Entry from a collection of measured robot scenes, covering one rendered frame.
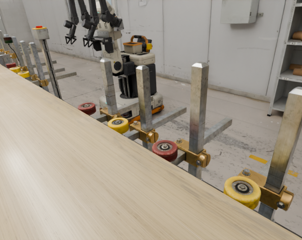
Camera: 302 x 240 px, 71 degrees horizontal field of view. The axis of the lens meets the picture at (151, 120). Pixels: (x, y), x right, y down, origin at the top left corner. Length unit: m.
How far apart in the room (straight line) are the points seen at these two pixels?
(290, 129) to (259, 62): 2.90
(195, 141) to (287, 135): 0.28
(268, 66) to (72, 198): 3.13
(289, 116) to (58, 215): 0.55
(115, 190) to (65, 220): 0.12
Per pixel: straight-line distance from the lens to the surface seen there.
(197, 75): 0.62
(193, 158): 0.75
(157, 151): 0.65
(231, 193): 0.55
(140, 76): 0.80
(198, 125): 0.68
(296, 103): 0.54
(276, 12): 3.32
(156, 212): 0.50
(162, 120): 1.00
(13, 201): 0.64
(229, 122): 0.98
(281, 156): 0.60
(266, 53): 3.38
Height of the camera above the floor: 1.29
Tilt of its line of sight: 28 degrees down
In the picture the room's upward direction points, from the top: 4 degrees counter-clockwise
